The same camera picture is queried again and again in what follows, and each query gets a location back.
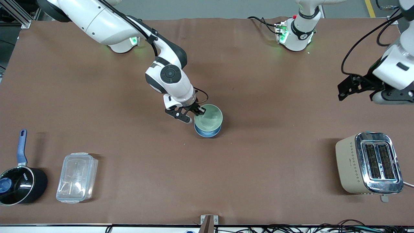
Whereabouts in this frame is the green bowl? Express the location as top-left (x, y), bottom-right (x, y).
top-left (194, 104), bottom-right (223, 133)

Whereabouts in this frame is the blue bowl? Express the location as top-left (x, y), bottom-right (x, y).
top-left (194, 120), bottom-right (223, 138)

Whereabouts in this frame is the cream and chrome toaster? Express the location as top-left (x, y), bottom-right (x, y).
top-left (335, 132), bottom-right (404, 203)

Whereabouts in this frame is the clear plastic lidded container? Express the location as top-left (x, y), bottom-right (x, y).
top-left (56, 152), bottom-right (99, 204)

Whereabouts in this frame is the glass lid with blue knob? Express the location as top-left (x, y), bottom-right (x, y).
top-left (0, 166), bottom-right (35, 205)

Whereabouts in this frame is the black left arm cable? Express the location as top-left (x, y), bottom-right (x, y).
top-left (341, 9), bottom-right (405, 77)

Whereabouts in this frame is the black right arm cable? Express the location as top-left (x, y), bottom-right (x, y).
top-left (97, 0), bottom-right (159, 57)

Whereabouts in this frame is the black arm base cable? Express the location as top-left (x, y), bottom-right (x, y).
top-left (247, 16), bottom-right (280, 34)

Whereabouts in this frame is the metal table edge bracket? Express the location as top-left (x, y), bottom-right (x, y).
top-left (200, 215), bottom-right (219, 233)

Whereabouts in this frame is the black cable bundle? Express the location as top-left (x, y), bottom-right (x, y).
top-left (213, 219), bottom-right (414, 233)

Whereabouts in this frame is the black pot with blue handle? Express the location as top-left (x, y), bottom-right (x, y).
top-left (0, 129), bottom-right (49, 206)

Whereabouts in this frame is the aluminium frame profile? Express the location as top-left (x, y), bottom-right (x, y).
top-left (0, 0), bottom-right (42, 29)

